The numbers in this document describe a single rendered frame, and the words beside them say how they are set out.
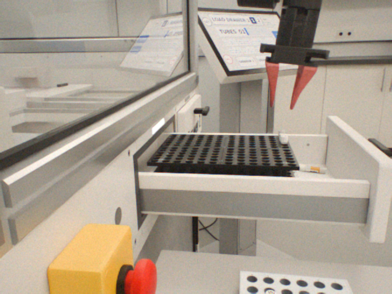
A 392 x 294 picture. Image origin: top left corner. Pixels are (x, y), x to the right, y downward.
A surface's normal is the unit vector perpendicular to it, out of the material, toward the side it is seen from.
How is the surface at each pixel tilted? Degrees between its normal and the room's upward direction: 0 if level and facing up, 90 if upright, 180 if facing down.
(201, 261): 0
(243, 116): 90
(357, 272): 0
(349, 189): 90
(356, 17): 90
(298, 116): 90
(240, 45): 50
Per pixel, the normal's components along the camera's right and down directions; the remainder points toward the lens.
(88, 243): -0.02, -0.96
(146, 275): 0.58, -0.48
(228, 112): -0.77, 0.21
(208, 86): -0.24, 0.29
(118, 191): 0.99, 0.03
